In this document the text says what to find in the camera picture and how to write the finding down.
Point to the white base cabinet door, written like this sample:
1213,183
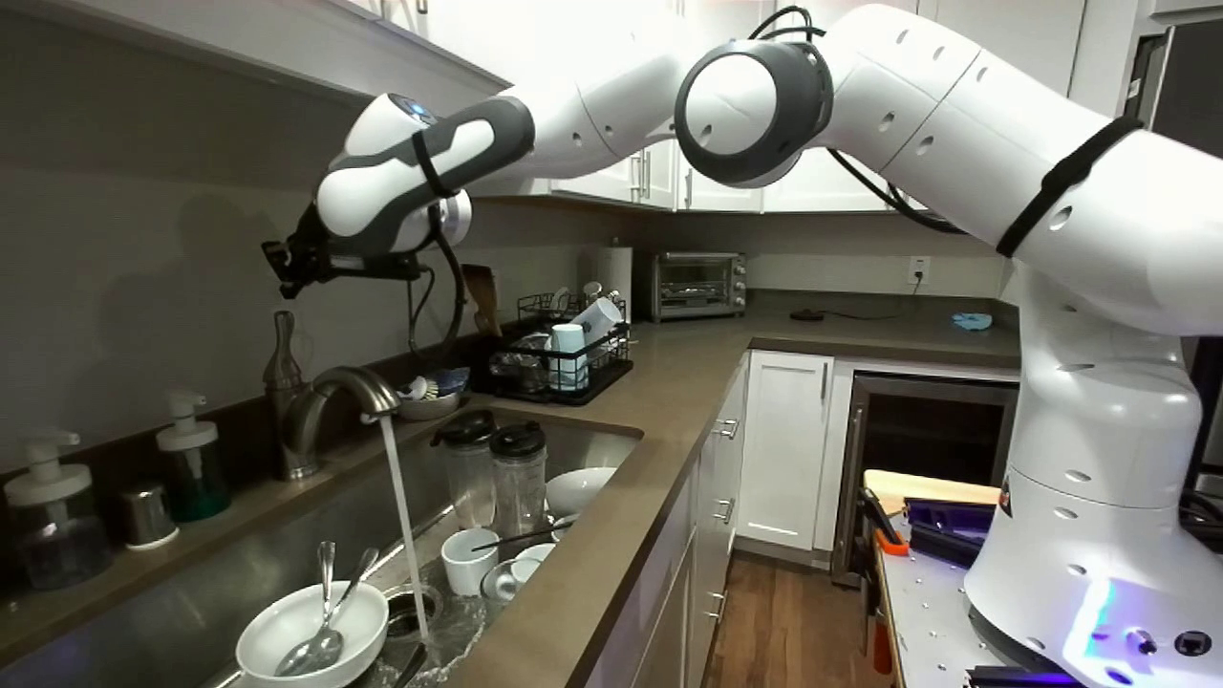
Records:
787,446

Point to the blender cup black lid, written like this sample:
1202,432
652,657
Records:
463,473

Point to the white plate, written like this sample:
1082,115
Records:
580,489

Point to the white plastic container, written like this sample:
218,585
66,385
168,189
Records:
602,320

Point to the stainless steel sink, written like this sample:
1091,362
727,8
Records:
193,598

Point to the wooden board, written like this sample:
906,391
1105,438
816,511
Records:
938,487

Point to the small blue bowl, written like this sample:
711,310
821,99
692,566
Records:
974,324

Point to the white mug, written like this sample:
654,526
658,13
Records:
463,566

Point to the robot mounting table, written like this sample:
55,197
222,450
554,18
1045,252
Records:
931,624

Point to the silver toaster oven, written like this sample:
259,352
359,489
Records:
699,285

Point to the small black object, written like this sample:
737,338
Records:
810,313

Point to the long white upper cabinet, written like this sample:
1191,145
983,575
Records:
255,31

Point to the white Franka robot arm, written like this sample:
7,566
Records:
1110,385

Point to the grey sink base cabinet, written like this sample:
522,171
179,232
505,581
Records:
664,575

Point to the large metal spoon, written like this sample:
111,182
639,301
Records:
308,651

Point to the teal cup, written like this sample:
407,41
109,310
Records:
569,362

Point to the small metal cup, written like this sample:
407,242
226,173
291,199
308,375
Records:
150,517

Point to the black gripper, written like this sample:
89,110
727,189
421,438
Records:
345,260

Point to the chrome kitchen faucet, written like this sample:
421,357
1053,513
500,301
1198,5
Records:
304,420

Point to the black clamp bar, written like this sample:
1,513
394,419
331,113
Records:
959,529

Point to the black built-in oven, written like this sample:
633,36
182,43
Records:
931,432

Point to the glass jar in sink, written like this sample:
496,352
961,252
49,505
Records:
522,482

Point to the white brush holder bowl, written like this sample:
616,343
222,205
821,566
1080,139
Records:
426,406

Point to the clear glass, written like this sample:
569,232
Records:
525,566

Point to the clear soap dispenser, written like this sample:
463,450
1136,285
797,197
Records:
61,538

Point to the black dish rack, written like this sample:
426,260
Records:
561,385

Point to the small metal spoon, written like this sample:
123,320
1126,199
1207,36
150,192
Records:
327,566

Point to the orange black hand tool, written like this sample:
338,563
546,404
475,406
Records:
890,529

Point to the white wall outlet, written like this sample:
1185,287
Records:
919,270

